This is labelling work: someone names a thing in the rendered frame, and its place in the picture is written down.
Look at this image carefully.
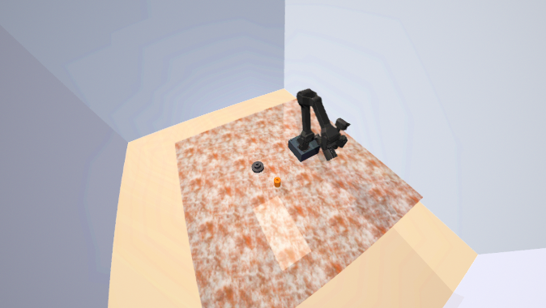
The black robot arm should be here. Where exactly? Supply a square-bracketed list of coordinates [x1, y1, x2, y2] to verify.
[296, 88, 348, 161]

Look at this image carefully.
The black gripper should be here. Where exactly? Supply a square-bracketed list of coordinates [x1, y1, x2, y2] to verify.
[333, 118, 351, 149]

